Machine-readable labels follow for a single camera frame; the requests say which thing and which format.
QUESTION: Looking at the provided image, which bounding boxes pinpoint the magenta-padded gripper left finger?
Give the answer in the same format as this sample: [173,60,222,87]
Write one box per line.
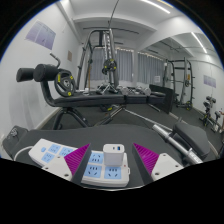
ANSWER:
[41,143,93,186]

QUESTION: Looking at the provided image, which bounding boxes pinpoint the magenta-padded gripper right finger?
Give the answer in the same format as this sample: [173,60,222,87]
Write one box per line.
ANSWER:
[131,142,185,187]

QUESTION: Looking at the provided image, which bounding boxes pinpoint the white charger block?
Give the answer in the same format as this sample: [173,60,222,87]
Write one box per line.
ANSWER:
[102,143,126,167]

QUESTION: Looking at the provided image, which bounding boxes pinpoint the white power strip blue sockets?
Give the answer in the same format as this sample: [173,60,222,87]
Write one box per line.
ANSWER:
[28,138,131,188]

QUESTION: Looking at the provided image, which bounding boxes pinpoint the silver barbell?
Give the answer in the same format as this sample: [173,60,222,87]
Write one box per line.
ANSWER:
[151,123,204,165]

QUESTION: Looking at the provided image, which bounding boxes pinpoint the black padded bench seat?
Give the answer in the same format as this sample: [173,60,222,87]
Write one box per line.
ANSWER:
[173,121,212,161]

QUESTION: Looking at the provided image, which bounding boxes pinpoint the black upright panel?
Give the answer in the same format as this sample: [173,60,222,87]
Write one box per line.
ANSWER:
[148,83,175,114]

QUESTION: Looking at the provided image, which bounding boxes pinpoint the black weight bench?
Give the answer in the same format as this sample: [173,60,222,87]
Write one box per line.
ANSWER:
[15,53,174,131]

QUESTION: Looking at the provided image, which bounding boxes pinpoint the black box with knob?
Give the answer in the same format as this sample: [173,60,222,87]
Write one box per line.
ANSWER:
[2,125,29,159]

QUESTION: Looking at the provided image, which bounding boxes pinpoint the black weight plate yellow marks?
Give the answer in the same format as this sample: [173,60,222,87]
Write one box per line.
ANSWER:
[54,69,76,98]

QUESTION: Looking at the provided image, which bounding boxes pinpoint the black exercise bike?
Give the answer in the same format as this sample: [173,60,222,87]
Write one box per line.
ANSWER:
[199,95,224,134]

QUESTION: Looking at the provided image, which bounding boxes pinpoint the black squat rack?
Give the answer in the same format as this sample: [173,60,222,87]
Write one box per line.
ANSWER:
[163,57,195,111]

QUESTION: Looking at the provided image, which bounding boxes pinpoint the grey window curtains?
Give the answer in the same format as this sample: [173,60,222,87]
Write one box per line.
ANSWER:
[89,47,165,84]

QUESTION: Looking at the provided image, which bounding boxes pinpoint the black weight plate on rack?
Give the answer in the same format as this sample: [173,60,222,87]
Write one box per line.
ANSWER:
[101,58,118,75]

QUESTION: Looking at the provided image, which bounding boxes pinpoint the long ceiling light strip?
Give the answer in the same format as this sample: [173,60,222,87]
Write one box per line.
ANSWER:
[190,31,208,54]
[139,0,172,15]

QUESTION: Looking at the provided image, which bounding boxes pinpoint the white power strip cable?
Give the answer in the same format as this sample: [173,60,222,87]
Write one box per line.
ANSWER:
[12,145,34,162]

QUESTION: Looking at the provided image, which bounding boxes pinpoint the black cable power rack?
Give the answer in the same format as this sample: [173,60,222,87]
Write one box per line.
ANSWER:
[75,29,121,94]

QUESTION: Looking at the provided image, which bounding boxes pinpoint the small purple wall poster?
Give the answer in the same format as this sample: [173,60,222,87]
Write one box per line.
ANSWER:
[203,74,218,89]

